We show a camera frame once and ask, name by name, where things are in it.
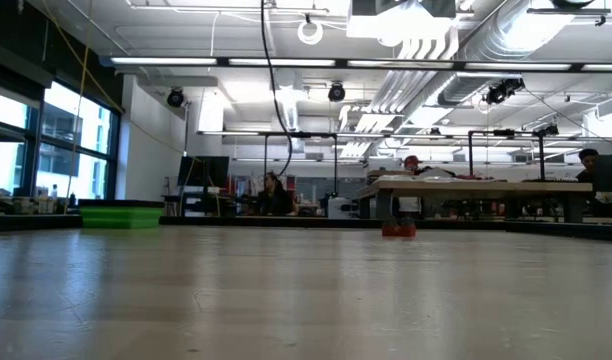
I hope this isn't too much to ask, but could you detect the blue cord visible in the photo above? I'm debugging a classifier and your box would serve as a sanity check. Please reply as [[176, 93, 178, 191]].
[[259, 0, 295, 177]]

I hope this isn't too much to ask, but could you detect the person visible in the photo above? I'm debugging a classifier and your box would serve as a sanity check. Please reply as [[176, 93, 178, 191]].
[[257, 171, 298, 218], [575, 148, 612, 206], [402, 154, 440, 177]]

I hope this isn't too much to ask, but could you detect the white container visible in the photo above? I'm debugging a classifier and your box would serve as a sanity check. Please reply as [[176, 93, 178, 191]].
[[327, 196, 355, 220]]

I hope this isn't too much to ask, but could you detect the small red block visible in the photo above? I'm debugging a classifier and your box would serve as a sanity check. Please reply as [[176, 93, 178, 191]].
[[380, 215, 418, 240]]

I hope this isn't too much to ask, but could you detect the led light bar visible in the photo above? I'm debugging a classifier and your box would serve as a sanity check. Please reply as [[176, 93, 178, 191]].
[[99, 55, 612, 73]]

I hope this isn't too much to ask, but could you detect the white cloth pile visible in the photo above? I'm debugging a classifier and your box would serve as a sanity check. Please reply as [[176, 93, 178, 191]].
[[374, 166, 460, 182]]

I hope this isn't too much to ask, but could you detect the wooden workbench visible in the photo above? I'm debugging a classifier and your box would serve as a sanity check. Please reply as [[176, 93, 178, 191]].
[[357, 178, 594, 224]]

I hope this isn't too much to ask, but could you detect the white air conditioning unit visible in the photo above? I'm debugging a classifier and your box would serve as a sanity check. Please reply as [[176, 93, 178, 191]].
[[345, 0, 460, 42]]

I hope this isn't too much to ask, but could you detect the green plastic bin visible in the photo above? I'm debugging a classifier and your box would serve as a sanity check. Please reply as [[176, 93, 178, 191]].
[[79, 198, 166, 231]]

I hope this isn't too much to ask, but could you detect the black aluminium rig frame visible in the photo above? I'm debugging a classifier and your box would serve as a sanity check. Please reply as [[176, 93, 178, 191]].
[[0, 212, 612, 245]]

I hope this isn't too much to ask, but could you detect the black gantry frame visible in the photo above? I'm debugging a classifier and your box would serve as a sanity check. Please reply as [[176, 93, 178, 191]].
[[262, 130, 339, 201], [467, 127, 548, 182]]

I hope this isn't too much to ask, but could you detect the white coiled cable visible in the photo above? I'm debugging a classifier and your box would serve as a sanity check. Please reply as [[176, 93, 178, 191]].
[[296, 18, 326, 47]]

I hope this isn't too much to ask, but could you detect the black camera cluster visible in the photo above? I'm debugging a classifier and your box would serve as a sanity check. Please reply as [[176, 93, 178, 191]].
[[482, 76, 527, 107]]

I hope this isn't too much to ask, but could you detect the yellow extension cable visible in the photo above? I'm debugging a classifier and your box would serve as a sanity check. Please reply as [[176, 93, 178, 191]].
[[39, 0, 128, 216]]

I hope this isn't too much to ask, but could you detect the silver ventilation duct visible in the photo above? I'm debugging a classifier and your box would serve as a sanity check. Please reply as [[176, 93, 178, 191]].
[[400, 0, 587, 126]]

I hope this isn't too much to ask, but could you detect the black window frame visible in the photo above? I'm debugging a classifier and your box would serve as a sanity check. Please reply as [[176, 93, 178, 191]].
[[0, 74, 123, 202]]

